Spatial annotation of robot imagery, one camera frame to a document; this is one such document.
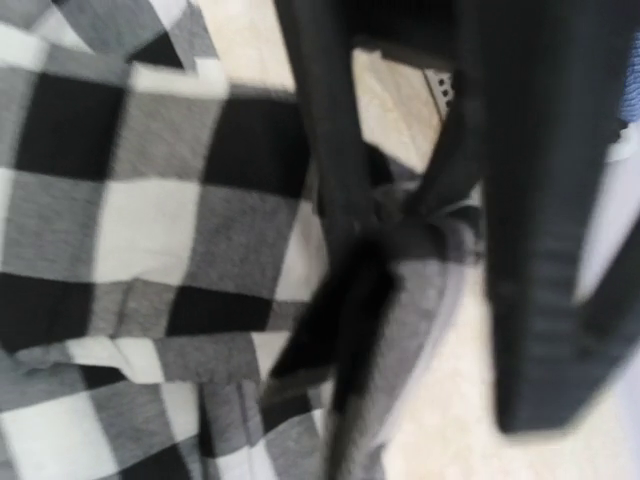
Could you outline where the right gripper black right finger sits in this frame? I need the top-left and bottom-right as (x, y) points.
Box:
(414, 0), (640, 436)

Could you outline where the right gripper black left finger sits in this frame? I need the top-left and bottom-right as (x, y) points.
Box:
(272, 1), (399, 479)

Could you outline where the white plastic basket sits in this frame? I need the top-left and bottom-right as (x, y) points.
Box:
(424, 69), (454, 119)

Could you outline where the black white plaid shirt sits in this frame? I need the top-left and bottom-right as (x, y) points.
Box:
(1, 1), (479, 479)

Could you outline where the blue checkered shirt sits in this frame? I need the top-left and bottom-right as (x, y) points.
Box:
(619, 64), (639, 124)

